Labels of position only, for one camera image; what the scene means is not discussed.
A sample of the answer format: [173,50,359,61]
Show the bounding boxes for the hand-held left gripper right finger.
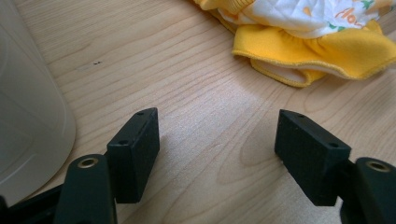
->
[274,108,396,224]

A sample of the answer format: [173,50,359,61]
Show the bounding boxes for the yellow and white baby garment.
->
[191,0,396,89]

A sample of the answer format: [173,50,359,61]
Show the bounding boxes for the white plastic container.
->
[0,0,77,207]

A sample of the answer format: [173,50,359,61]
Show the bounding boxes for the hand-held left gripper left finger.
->
[53,106,161,224]

